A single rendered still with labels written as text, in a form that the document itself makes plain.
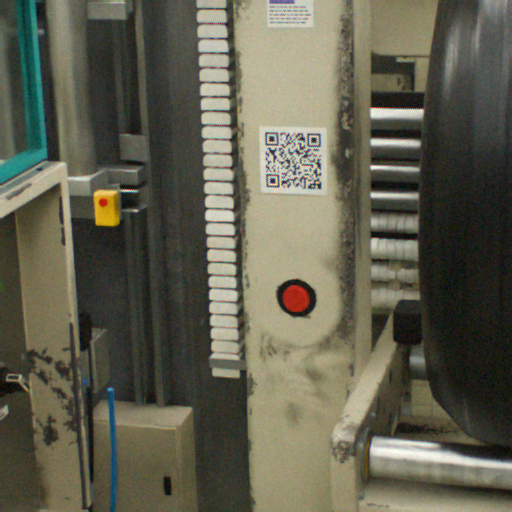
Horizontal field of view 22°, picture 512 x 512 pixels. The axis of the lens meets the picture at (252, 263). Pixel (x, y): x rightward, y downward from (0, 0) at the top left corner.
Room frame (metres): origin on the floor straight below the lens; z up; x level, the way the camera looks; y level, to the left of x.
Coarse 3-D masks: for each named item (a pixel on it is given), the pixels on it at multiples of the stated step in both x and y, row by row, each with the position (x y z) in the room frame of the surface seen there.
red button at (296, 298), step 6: (288, 288) 1.40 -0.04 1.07; (294, 288) 1.40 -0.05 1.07; (300, 288) 1.40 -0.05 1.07; (288, 294) 1.40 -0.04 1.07; (294, 294) 1.40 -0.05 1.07; (300, 294) 1.40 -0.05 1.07; (306, 294) 1.40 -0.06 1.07; (288, 300) 1.40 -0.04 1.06; (294, 300) 1.40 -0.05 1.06; (300, 300) 1.40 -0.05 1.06; (306, 300) 1.40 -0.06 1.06; (288, 306) 1.40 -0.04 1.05; (294, 306) 1.40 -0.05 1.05; (300, 306) 1.40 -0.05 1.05; (306, 306) 1.40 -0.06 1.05
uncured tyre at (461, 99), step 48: (480, 0) 1.24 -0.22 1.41; (432, 48) 1.25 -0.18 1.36; (480, 48) 1.20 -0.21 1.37; (432, 96) 1.22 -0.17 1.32; (480, 96) 1.17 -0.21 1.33; (432, 144) 1.20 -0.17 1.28; (480, 144) 1.15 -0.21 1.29; (432, 192) 1.18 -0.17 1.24; (480, 192) 1.14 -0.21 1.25; (432, 240) 1.18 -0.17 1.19; (480, 240) 1.14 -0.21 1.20; (432, 288) 1.18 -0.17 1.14; (480, 288) 1.14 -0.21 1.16; (432, 336) 1.20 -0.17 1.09; (480, 336) 1.15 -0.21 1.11; (432, 384) 1.25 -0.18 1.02; (480, 384) 1.17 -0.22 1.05; (480, 432) 1.24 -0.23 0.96
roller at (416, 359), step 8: (408, 352) 1.59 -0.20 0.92; (416, 352) 1.58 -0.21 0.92; (408, 360) 1.59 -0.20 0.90; (416, 360) 1.57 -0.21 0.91; (424, 360) 1.57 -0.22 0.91; (408, 368) 1.58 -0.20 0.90; (416, 368) 1.57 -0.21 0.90; (424, 368) 1.57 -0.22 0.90; (408, 376) 1.59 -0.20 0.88; (416, 376) 1.57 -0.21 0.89; (424, 376) 1.57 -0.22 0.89
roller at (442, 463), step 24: (384, 456) 1.30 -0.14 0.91; (408, 456) 1.29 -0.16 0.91; (432, 456) 1.29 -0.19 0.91; (456, 456) 1.28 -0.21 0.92; (480, 456) 1.28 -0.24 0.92; (504, 456) 1.27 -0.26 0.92; (432, 480) 1.29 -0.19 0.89; (456, 480) 1.28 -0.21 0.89; (480, 480) 1.27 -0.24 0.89; (504, 480) 1.26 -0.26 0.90
